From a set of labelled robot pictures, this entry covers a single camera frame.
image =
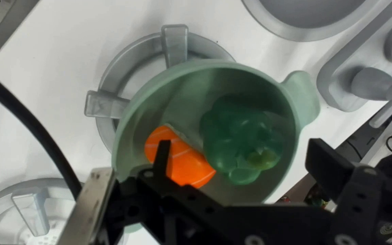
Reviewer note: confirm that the orange toy slice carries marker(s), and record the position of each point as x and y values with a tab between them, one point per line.
183	163

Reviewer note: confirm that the white toy kitchen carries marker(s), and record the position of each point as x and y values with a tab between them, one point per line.
68	54

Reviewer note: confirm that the green toy pepper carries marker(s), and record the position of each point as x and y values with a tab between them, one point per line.
241	136

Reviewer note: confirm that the grey toy faucet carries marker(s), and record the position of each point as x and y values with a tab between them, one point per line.
373	86

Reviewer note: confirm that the mint green toy pot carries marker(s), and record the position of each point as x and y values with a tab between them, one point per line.
159	95

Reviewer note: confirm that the grey burner grate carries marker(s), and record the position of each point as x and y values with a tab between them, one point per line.
176	42
27	208

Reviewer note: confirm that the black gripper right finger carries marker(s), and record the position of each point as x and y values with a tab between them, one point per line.
323	157

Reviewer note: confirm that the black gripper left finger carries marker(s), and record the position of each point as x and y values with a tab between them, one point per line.
162	158

